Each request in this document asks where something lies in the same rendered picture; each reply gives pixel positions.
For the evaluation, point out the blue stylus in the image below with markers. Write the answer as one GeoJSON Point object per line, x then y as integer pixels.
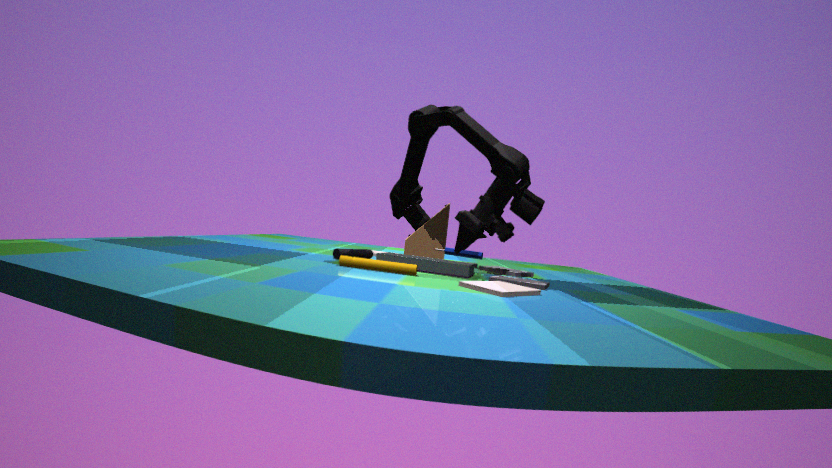
{"type": "Point", "coordinates": [463, 253]}

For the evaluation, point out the grey keyboard with keys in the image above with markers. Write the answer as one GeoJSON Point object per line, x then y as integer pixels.
{"type": "Point", "coordinates": [430, 265]}

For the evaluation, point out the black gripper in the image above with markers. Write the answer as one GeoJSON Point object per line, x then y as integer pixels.
{"type": "Point", "coordinates": [472, 222]}

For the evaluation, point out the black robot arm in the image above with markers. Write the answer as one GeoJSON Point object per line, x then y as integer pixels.
{"type": "Point", "coordinates": [508, 164]}

